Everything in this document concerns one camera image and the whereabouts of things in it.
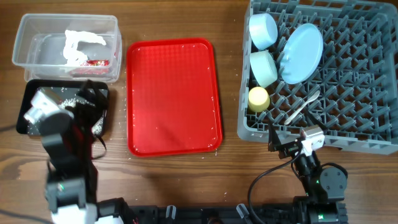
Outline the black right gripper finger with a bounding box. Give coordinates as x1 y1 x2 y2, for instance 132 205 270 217
269 123 281 146
304 109 327 131

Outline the white plastic spoon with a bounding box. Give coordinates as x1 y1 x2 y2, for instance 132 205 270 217
284 90 320 125

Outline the red snack wrapper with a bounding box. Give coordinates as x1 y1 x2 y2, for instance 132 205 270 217
80 60 109 67

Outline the white tissue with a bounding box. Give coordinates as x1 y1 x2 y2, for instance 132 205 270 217
63 30 106 67

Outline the yellow plastic cup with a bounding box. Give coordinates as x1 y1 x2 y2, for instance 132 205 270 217
248 86 271 113

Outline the pale green bowl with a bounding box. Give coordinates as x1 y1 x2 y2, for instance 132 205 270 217
249 50 277 88

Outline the large light blue plate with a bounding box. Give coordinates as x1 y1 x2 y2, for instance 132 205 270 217
279 24 323 85

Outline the light blue bowl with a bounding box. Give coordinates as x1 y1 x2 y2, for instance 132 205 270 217
249 13 278 50

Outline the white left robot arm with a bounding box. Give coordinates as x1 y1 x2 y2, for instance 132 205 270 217
40 80 135 223

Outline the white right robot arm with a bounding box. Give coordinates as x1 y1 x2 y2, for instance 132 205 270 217
268 111 348 224

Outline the black waste tray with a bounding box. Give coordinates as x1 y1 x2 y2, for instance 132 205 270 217
16 80 109 136

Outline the grey dishwasher rack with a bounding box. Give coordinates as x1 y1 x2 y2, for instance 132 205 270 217
237 0 397 155

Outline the clear plastic bin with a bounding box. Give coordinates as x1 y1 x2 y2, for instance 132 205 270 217
12 14 123 82

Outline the red serving tray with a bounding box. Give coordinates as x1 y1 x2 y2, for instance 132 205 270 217
126 37 223 157

